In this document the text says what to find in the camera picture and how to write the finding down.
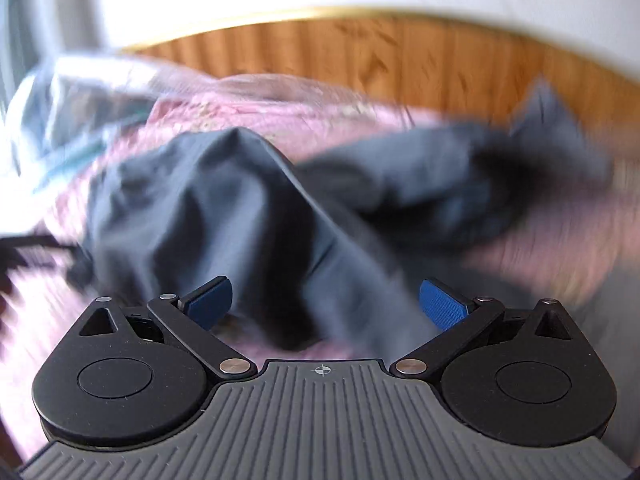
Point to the clear plastic bag with clothes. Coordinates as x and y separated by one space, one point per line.
100 75

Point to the pink bear print blanket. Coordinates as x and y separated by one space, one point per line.
210 112

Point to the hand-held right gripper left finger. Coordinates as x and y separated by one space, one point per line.
210 302

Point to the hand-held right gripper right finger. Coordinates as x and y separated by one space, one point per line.
442 305

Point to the teal cloth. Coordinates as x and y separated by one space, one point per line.
75 157

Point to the wooden headboard with gold trim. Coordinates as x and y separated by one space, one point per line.
350 55

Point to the grey garment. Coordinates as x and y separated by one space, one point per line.
200 200

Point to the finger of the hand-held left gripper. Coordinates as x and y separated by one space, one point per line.
35 242

